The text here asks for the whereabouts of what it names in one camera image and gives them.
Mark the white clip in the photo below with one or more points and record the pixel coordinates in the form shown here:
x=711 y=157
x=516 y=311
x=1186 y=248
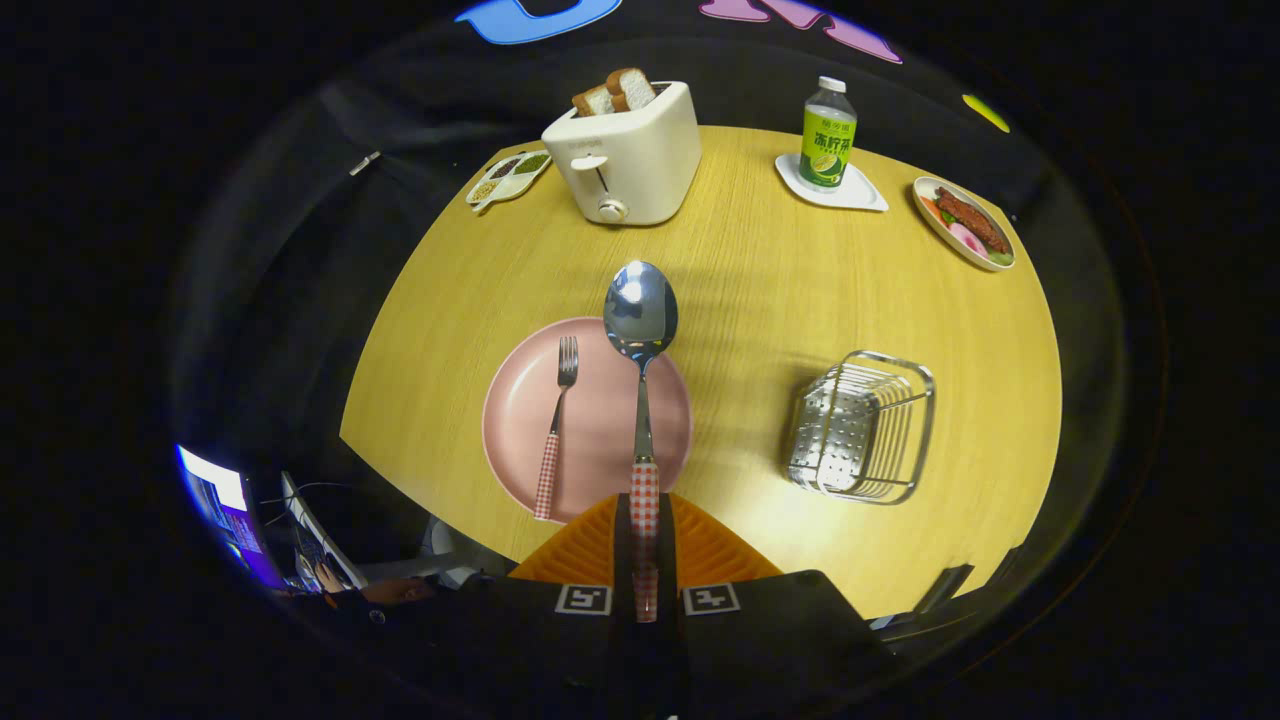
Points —
x=365 y=163

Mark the pink round food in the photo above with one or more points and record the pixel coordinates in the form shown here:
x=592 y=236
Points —
x=968 y=241

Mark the divided condiment dish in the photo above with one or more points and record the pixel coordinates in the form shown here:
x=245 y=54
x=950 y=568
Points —
x=510 y=180

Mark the computer monitor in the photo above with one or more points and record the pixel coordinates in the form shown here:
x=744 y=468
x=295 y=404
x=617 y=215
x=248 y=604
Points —
x=225 y=510

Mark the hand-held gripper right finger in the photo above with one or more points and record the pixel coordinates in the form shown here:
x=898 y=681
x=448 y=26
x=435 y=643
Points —
x=668 y=540

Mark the pink plate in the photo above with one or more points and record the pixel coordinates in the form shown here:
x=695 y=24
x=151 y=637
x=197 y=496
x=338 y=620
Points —
x=600 y=430

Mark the laptop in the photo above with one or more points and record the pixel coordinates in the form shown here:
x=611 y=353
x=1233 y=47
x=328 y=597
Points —
x=320 y=535

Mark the white chair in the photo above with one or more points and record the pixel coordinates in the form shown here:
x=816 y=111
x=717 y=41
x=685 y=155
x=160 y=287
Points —
x=450 y=550

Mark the white coaster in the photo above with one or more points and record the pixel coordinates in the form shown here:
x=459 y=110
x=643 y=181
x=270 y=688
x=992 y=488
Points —
x=860 y=195

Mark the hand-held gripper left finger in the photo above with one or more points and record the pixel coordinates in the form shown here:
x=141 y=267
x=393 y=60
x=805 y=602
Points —
x=622 y=540

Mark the white food plate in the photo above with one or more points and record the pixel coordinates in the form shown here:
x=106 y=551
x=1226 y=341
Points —
x=925 y=195

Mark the bread slice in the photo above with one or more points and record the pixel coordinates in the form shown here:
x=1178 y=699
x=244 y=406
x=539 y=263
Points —
x=635 y=90
x=595 y=102

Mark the white toaster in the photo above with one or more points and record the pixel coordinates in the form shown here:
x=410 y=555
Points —
x=640 y=150

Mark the green label drink bottle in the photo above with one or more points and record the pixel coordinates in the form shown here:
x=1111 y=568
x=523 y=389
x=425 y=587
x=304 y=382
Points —
x=827 y=150

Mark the brown meat slice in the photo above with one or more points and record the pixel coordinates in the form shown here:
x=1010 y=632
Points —
x=970 y=220

